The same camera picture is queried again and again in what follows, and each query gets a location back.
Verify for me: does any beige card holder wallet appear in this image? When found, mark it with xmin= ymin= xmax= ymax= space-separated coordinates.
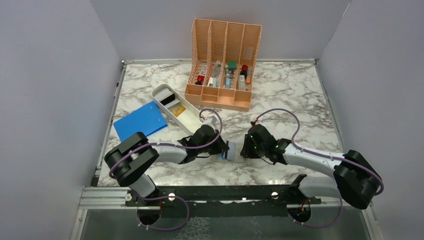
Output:
xmin=213 ymin=141 xmax=247 ymax=164

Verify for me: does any white oblong tray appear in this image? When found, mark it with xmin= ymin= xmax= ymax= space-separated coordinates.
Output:
xmin=151 ymin=83 xmax=202 ymax=135

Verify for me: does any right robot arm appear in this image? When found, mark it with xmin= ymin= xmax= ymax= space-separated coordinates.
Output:
xmin=240 ymin=124 xmax=382 ymax=210

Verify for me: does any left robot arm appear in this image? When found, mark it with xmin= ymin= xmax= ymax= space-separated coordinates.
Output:
xmin=104 ymin=124 xmax=230 ymax=206

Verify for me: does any gold card in tray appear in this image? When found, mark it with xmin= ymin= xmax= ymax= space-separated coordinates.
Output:
xmin=169 ymin=103 xmax=186 ymax=117

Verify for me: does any black card in tray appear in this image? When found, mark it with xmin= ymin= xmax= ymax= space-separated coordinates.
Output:
xmin=159 ymin=93 xmax=176 ymax=106

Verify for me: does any white card in tray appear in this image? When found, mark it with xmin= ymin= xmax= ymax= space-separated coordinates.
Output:
xmin=154 ymin=88 xmax=173 ymax=101

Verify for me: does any red capped item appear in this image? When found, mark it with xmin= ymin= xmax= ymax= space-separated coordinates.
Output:
xmin=195 ymin=75 xmax=205 ymax=86

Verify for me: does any blue notebook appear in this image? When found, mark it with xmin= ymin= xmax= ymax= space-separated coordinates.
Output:
xmin=113 ymin=101 xmax=168 ymax=142

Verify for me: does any orange marker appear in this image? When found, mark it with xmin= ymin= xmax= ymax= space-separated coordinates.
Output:
xmin=245 ymin=67 xmax=252 ymax=85

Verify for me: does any green capped bottle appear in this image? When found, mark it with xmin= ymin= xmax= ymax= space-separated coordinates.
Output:
xmin=227 ymin=61 xmax=237 ymax=71

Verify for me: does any red black bottle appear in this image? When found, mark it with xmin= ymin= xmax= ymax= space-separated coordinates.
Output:
xmin=240 ymin=64 xmax=249 ymax=79

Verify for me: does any peach desk organizer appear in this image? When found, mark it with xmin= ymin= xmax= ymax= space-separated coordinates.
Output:
xmin=184 ymin=18 xmax=262 ymax=112

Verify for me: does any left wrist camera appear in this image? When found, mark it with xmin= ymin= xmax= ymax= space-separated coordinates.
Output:
xmin=202 ymin=116 xmax=217 ymax=128

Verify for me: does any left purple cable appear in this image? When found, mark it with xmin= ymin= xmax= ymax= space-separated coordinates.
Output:
xmin=108 ymin=108 xmax=223 ymax=180

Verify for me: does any purple cable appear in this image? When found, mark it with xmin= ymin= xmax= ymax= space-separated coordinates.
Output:
xmin=251 ymin=108 xmax=385 ymax=196
xmin=108 ymin=108 xmax=223 ymax=180

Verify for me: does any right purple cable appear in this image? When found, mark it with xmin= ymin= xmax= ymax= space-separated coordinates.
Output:
xmin=251 ymin=108 xmax=385 ymax=196

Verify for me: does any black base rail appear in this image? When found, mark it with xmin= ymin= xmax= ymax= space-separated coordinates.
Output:
xmin=124 ymin=183 xmax=321 ymax=218

